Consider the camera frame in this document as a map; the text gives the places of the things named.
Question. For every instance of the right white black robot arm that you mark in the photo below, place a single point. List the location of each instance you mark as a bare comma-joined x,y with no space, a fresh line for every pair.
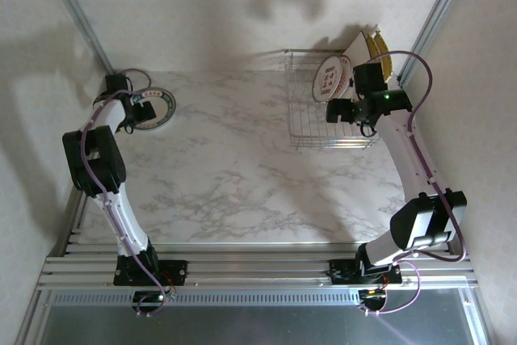
424,220

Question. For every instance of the black controller board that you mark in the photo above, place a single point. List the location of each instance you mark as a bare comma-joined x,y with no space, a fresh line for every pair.
142,296
373,293

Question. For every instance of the grey metal sheet panel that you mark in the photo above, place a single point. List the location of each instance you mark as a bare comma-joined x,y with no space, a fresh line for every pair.
258,326

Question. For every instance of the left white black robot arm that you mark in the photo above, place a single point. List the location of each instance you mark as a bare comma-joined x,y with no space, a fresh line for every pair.
97,163

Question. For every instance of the aluminium frame post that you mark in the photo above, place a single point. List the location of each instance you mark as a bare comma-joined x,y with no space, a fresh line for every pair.
83,22
437,18

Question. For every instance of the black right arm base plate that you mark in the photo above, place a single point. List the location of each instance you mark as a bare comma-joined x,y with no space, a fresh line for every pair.
339,272

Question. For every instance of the round plate with red characters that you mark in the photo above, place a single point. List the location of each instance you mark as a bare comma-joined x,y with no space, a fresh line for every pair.
328,78

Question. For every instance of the aluminium extrusion base rails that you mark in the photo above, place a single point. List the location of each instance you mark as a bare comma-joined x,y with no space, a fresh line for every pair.
258,268

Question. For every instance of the round plate with orange sunburst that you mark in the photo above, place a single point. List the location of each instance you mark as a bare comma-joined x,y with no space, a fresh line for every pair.
165,108

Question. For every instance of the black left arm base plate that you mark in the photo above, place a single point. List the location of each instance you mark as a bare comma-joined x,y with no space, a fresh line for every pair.
177,270

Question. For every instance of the aluminium side rail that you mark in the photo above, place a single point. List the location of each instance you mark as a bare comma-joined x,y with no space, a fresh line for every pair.
404,83
76,220

